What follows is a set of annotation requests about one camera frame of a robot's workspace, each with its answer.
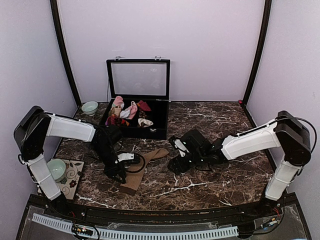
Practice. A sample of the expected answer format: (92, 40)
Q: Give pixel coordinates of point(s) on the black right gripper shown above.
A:
(177, 163)

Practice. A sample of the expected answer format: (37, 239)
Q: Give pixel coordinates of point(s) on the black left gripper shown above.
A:
(116, 170)

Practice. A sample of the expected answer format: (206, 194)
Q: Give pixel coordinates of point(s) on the tan ribbed sock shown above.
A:
(133, 180)

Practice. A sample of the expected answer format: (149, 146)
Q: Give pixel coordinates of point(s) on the cream brown block sock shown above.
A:
(144, 123)

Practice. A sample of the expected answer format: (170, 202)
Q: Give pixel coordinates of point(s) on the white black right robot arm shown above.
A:
(285, 132)

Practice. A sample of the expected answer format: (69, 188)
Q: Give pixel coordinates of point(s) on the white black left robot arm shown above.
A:
(30, 135)

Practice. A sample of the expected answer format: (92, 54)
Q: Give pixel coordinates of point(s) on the maroon orange rolled sock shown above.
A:
(114, 120)

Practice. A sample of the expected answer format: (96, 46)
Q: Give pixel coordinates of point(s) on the floral placemat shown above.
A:
(72, 180)

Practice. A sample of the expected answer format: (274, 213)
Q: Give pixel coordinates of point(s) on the pale green bowl on mat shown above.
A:
(57, 169)

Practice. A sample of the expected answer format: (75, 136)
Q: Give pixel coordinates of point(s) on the beige patterned rolled sock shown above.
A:
(116, 110)

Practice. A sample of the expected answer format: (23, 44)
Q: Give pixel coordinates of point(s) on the pink white rolled sock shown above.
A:
(129, 112)

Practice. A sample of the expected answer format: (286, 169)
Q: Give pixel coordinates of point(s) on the brown patterned small sock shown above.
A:
(142, 115)

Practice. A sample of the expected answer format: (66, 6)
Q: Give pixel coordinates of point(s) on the pale green bowl at back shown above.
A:
(90, 108)

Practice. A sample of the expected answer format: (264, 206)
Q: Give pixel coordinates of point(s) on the dark red folded sock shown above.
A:
(143, 106)

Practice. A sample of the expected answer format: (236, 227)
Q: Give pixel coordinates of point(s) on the small circuit board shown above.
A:
(81, 230)

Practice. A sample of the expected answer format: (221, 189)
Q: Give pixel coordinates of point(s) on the black box with glass lid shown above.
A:
(141, 79)

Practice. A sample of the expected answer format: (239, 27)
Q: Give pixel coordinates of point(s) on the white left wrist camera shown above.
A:
(125, 156)

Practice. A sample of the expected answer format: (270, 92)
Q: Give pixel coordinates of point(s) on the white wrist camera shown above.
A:
(125, 156)
(178, 145)

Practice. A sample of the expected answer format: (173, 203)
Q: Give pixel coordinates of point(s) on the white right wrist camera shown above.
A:
(178, 145)

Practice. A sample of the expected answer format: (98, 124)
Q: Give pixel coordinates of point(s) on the black front table rail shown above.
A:
(96, 213)

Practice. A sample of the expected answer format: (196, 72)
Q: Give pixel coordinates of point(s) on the white slotted cable duct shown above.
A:
(132, 232)

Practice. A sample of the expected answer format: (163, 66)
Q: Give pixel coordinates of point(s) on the black right frame post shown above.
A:
(258, 52)

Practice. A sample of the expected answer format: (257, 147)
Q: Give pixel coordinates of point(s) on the black frame post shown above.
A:
(63, 51)
(258, 52)

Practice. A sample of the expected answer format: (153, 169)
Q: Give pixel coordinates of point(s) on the black left frame post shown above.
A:
(63, 51)

